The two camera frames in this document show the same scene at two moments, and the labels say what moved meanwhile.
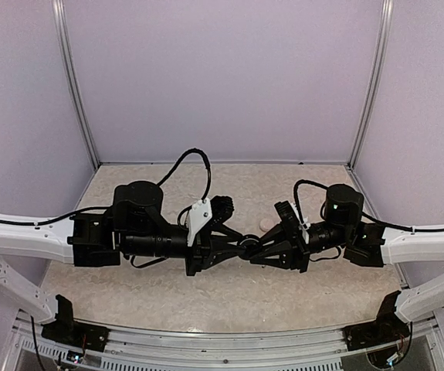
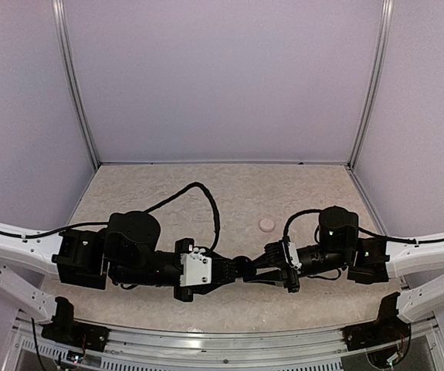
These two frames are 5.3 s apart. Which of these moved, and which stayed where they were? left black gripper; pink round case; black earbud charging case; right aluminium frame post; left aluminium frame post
Moved: black earbud charging case; left black gripper
Stayed: pink round case; left aluminium frame post; right aluminium frame post
